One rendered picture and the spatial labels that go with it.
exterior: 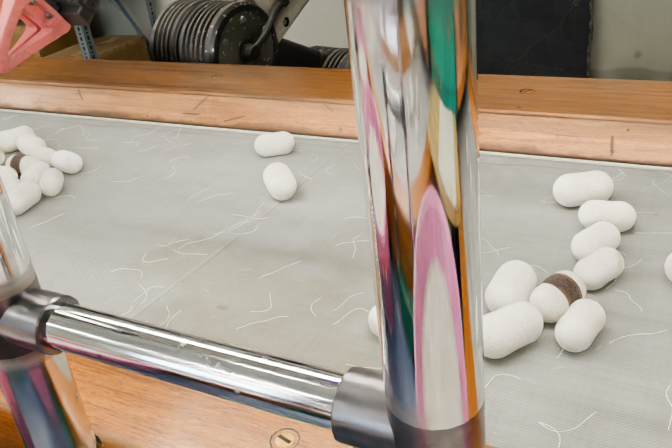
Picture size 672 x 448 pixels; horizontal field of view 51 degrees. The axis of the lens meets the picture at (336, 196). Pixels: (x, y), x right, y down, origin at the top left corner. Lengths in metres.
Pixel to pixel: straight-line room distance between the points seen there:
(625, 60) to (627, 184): 2.01
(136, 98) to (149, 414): 0.47
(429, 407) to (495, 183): 0.36
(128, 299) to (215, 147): 0.22
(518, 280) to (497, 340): 0.04
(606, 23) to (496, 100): 1.91
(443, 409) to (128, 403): 0.19
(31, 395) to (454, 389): 0.16
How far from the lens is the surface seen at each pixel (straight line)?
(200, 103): 0.69
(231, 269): 0.44
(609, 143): 0.55
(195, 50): 0.93
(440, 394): 0.16
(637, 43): 2.49
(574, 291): 0.37
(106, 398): 0.33
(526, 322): 0.35
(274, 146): 0.58
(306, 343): 0.37
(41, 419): 0.28
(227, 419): 0.30
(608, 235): 0.42
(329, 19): 2.79
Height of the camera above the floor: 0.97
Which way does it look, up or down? 27 degrees down
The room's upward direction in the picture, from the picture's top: 7 degrees counter-clockwise
